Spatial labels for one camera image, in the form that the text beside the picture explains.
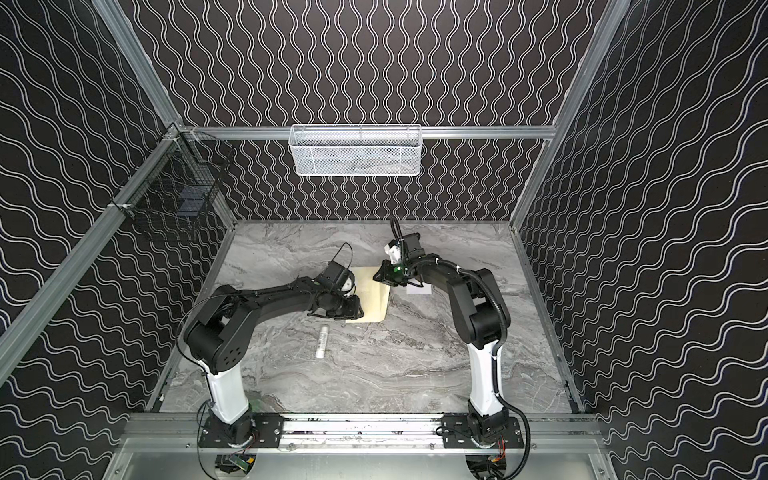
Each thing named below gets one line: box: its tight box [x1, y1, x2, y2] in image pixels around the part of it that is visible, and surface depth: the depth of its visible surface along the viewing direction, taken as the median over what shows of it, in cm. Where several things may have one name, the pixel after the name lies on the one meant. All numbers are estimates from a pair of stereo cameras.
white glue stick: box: [315, 326, 328, 359], surface depth 89 cm
